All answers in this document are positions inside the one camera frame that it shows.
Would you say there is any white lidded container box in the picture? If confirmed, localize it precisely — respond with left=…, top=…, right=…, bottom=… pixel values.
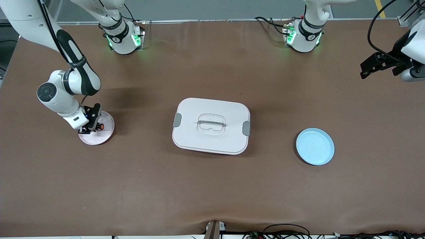
left=172, top=98, right=251, bottom=155

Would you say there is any pink round plate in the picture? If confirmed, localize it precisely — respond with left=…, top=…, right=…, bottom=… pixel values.
left=79, top=111, right=115, bottom=146

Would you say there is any black looped cable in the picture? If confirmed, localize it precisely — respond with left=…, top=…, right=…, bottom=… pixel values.
left=262, top=223, right=311, bottom=239

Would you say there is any aluminium frame profile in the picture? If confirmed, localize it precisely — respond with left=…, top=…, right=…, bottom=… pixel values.
left=397, top=0, right=425, bottom=27

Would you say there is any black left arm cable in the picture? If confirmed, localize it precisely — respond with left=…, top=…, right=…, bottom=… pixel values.
left=369, top=0, right=407, bottom=63

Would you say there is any brown camera mount post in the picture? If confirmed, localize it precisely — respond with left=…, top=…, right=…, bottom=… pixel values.
left=203, top=220, right=221, bottom=239

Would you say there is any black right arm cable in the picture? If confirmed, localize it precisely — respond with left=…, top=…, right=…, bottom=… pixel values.
left=37, top=0, right=89, bottom=105

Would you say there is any brown table cover sheet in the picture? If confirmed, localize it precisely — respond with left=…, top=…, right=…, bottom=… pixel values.
left=0, top=19, right=425, bottom=238

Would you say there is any light blue round plate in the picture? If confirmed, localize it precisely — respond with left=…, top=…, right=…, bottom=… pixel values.
left=296, top=128, right=335, bottom=166

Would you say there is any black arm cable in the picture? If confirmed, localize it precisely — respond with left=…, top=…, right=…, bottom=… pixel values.
left=369, top=0, right=407, bottom=63
left=37, top=0, right=89, bottom=105

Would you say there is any black cable bundle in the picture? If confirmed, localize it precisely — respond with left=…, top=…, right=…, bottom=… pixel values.
left=332, top=230, right=425, bottom=239

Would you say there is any clear container lid handle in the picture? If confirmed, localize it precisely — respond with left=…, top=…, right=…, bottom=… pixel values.
left=197, top=120, right=227, bottom=128

